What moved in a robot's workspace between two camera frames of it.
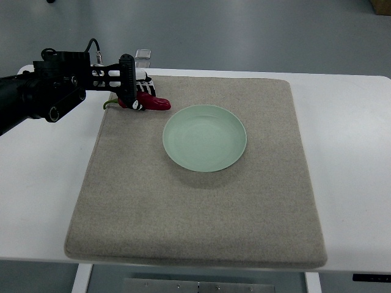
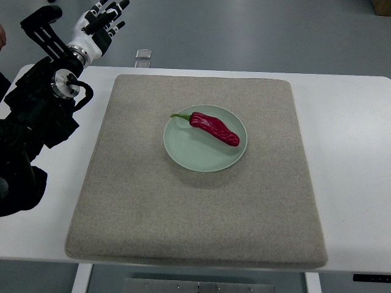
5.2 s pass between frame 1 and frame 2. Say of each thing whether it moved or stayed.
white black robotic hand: moved
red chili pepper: moved
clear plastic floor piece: stayed
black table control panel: stayed
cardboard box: stayed
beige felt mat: stayed
